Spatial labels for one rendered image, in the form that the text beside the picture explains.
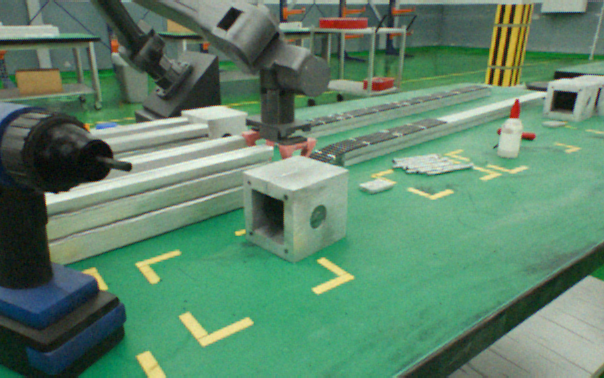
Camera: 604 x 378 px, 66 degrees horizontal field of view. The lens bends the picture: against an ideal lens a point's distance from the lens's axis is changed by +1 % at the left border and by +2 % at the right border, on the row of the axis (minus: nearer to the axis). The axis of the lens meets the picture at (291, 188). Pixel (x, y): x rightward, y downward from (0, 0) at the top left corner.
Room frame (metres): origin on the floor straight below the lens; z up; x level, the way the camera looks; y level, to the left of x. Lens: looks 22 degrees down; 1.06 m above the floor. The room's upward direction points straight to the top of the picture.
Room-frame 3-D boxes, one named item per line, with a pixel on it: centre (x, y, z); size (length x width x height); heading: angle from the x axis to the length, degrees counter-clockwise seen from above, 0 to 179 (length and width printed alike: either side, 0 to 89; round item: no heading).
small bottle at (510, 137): (0.90, -0.44, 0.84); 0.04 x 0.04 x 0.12
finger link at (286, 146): (0.73, 0.01, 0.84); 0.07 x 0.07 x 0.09; 41
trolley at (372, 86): (5.11, -0.73, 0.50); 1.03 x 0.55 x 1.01; 42
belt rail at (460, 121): (1.17, -0.45, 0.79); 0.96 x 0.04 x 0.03; 131
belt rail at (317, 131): (1.31, -0.32, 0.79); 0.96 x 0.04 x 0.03; 131
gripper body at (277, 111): (0.75, 0.02, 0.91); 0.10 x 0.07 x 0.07; 41
